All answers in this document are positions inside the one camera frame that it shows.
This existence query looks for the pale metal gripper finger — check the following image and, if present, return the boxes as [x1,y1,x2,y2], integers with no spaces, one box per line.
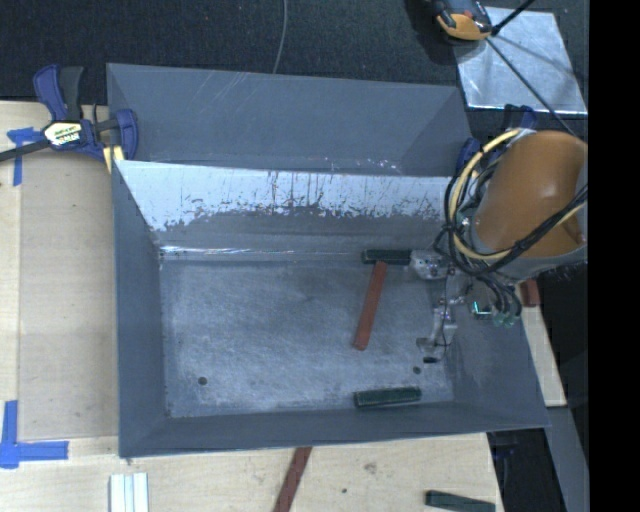
[408,250,450,282]
[415,295,467,365]

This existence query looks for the dark green flat block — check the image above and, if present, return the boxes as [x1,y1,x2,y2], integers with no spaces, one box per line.
[424,489,498,512]
[352,385,423,409]
[360,248,414,266]

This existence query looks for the red-brown flat block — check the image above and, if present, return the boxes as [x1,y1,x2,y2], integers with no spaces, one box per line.
[272,446,314,512]
[519,278,542,308]
[352,260,389,352]

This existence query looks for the grey metal bin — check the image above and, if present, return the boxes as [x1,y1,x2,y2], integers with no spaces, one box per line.
[104,62,552,459]

